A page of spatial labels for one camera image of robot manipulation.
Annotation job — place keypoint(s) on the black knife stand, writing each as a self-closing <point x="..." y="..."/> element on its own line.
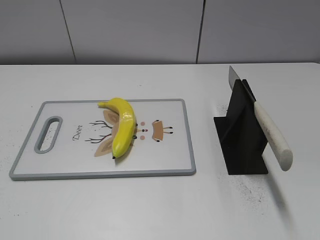
<point x="240" y="135"/>

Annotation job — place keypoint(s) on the yellow plastic banana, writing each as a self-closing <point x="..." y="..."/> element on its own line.
<point x="126" y="125"/>

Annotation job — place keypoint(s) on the white handled kitchen knife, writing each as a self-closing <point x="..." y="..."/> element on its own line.
<point x="276" y="140"/>

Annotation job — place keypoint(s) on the white cutting board grey rim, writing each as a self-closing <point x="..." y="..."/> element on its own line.
<point x="73" y="140"/>

